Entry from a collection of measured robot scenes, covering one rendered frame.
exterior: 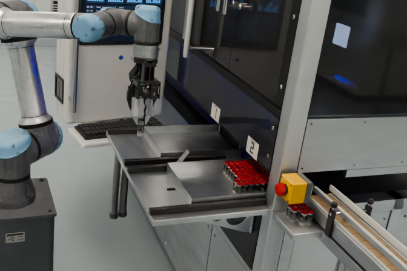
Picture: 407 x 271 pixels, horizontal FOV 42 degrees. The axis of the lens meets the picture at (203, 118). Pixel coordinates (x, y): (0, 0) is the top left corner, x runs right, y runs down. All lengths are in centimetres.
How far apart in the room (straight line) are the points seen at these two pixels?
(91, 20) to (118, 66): 101
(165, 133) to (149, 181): 43
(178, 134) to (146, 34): 78
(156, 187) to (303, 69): 63
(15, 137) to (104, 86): 76
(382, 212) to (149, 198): 85
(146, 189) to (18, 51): 61
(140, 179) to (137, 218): 146
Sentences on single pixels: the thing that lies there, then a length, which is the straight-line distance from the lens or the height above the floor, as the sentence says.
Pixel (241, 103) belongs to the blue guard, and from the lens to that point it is 191.
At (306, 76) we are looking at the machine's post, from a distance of 160.
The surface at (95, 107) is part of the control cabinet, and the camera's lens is 247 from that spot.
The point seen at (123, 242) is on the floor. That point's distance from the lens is 307.
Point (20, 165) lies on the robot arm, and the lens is 179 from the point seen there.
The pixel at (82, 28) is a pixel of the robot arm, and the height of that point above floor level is 143.
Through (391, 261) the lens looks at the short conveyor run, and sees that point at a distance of 153.
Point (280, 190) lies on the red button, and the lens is 163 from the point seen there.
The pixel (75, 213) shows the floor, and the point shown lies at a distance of 332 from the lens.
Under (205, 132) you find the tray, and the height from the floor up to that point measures 88.
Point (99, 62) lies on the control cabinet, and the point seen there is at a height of 109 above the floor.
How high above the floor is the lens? 173
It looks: 20 degrees down
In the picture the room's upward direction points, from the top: 7 degrees clockwise
